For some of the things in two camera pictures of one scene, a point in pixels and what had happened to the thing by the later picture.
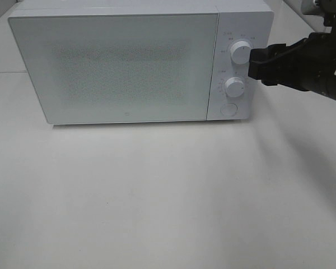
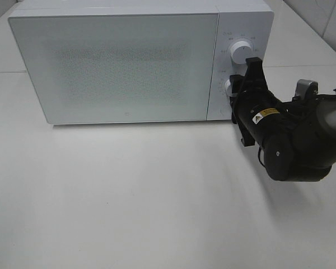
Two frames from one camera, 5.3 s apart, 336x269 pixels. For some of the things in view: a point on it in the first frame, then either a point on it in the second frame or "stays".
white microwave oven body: [99, 61] stays
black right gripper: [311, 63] -> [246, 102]
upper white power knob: [240, 52] stays
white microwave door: [119, 68] stays
